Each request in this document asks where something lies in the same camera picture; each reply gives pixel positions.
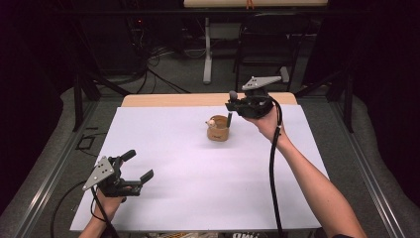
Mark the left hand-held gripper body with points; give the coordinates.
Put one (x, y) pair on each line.
(100, 174)

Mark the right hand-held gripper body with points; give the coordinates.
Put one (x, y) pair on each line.
(257, 105)

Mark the brown wooden cup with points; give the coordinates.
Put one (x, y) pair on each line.
(218, 133)

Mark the person's right hand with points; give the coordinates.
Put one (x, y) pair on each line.
(269, 125)

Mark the person's left hand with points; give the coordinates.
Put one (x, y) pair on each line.
(109, 205)

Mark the black chair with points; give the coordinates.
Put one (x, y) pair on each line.
(270, 49)

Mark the black metal stand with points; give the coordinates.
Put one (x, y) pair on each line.
(78, 102)
(347, 102)

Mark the orange clamp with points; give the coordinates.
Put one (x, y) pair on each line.
(250, 4)

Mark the light wooden desk top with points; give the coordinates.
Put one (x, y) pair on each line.
(254, 3)

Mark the dark equipment rack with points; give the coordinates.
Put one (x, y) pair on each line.
(132, 33)

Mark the aluminium rail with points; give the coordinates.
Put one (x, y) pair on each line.
(366, 172)
(49, 185)

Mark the white desk frame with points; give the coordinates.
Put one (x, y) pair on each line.
(207, 53)

